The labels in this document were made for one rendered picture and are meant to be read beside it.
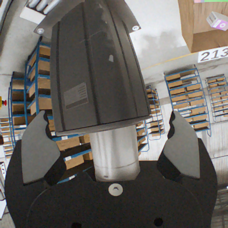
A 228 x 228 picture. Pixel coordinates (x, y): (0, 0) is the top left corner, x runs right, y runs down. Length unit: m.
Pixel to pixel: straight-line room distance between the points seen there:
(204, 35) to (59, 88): 0.60
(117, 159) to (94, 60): 0.18
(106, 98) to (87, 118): 0.05
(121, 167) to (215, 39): 0.62
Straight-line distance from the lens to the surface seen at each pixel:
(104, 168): 0.25
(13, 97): 2.16
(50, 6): 0.37
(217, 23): 0.55
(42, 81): 1.22
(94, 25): 0.25
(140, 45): 0.58
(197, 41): 0.60
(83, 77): 0.21
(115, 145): 0.22
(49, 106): 1.17
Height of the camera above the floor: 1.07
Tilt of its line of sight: 4 degrees down
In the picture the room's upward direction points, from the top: 169 degrees clockwise
